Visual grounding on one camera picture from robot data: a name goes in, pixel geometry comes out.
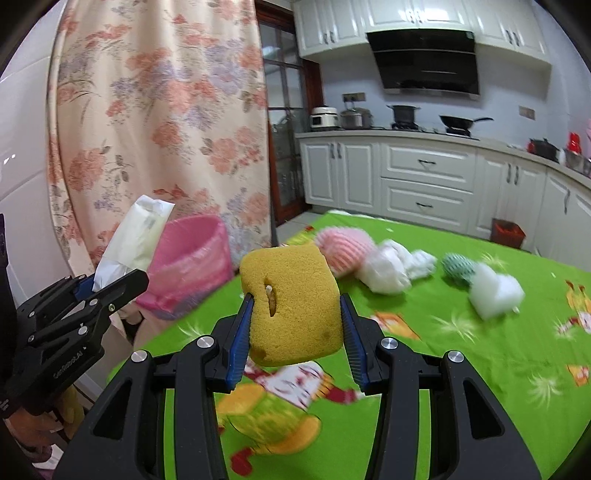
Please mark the pink foam net fruit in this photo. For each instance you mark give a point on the pink foam net fruit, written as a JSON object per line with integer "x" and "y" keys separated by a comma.
{"x": 344, "y": 249}

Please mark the black wok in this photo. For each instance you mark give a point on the black wok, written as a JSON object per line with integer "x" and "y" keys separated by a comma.
{"x": 457, "y": 122}

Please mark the yellow sponge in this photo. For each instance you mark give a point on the yellow sponge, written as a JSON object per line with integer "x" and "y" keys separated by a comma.
{"x": 300, "y": 314}

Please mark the person's left hand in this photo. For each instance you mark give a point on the person's left hand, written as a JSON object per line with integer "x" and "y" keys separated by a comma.
{"x": 30, "y": 429}

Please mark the pink trash bin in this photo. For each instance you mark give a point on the pink trash bin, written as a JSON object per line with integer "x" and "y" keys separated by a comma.
{"x": 194, "y": 272}

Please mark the floral curtain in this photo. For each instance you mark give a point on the floral curtain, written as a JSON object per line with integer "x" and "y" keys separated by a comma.
{"x": 161, "y": 115}

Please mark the black range hood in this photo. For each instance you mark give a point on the black range hood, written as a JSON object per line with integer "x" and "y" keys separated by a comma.
{"x": 425, "y": 60}

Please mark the white crumpled paper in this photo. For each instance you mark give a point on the white crumpled paper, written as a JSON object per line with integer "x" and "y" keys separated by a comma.
{"x": 385, "y": 272}

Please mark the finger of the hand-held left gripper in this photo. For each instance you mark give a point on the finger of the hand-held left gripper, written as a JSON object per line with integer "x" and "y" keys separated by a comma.
{"x": 81, "y": 286}
{"x": 124, "y": 288}

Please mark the white upper kitchen cabinets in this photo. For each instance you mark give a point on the white upper kitchen cabinets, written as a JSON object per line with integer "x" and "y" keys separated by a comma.
{"x": 332, "y": 23}

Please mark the white kitchen cabinets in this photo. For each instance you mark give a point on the white kitchen cabinets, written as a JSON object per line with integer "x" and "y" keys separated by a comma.
{"x": 425, "y": 184}
{"x": 332, "y": 23}

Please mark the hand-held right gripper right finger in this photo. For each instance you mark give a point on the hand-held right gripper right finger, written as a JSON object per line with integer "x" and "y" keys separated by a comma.
{"x": 354, "y": 346}

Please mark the steel pressure cooker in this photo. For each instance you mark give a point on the steel pressure cooker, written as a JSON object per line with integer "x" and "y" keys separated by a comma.
{"x": 356, "y": 119}

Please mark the brown glass door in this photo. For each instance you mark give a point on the brown glass door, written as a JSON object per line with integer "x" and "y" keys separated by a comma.
{"x": 288, "y": 138}

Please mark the white tissue packet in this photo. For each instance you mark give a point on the white tissue packet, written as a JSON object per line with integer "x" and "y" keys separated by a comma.
{"x": 134, "y": 235}

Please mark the wall socket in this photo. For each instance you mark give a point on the wall socket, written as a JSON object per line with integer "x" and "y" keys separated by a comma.
{"x": 354, "y": 97}
{"x": 527, "y": 111}

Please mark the green printed tablecloth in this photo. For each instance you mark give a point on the green printed tablecloth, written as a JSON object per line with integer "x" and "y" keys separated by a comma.
{"x": 485, "y": 369}

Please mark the white lower kitchen cabinets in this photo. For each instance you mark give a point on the white lower kitchen cabinets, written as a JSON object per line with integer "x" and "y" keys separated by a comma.
{"x": 425, "y": 184}

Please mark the white foam block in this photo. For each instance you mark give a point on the white foam block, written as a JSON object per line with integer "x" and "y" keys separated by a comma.
{"x": 496, "y": 290}

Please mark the steel bowl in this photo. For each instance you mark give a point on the steel bowl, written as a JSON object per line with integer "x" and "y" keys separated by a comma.
{"x": 577, "y": 161}

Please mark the red floor bin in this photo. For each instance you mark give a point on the red floor bin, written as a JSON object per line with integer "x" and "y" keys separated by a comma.
{"x": 507, "y": 233}

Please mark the white rice cooker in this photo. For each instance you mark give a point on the white rice cooker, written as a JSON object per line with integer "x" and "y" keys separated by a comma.
{"x": 324, "y": 117}

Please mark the black cooking pot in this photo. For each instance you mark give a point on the black cooking pot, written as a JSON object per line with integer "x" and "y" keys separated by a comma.
{"x": 404, "y": 115}

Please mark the red kitchen container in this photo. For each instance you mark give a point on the red kitchen container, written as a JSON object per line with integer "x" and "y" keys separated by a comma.
{"x": 574, "y": 144}

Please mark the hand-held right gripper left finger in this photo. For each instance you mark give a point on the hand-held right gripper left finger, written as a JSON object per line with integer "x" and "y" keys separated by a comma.
{"x": 238, "y": 346}

